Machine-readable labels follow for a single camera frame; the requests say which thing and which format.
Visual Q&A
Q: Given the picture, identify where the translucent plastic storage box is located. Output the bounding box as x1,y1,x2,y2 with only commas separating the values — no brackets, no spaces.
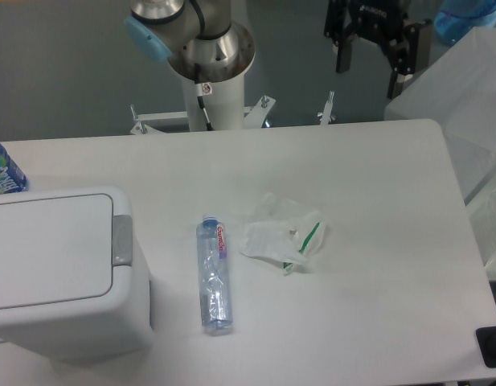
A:
384,27,496,282

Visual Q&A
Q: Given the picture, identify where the blue labelled water bottle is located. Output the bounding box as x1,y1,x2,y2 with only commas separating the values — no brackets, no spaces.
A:
0,143,28,195

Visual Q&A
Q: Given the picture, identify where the crumpled clear plastic bag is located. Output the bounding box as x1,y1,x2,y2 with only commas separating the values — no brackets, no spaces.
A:
239,193,327,275

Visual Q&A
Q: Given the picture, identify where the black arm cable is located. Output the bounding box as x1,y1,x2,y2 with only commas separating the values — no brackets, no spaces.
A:
193,64,214,132

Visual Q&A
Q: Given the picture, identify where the black device at table edge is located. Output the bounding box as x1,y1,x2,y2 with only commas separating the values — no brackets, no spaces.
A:
476,326,496,368

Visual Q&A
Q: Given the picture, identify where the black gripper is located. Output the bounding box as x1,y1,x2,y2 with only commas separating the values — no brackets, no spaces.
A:
324,1,432,100

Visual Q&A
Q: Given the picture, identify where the crushed clear plastic bottle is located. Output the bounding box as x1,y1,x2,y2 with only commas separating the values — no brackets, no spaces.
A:
196,214,233,336

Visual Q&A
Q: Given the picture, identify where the grey lid push button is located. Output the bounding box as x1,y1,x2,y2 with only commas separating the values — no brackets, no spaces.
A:
112,215,133,266

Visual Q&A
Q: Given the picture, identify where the white trash can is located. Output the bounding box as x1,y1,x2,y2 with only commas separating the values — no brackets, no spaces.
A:
0,186,154,360

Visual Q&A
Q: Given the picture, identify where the white trash can lid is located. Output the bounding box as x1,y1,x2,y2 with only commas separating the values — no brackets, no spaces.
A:
0,195,113,309

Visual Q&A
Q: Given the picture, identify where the white pedestal base frame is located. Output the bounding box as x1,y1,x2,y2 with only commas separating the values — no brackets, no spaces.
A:
129,95,277,135

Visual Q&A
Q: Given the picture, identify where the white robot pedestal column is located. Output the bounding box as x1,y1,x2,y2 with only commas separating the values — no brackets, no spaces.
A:
181,75,244,131

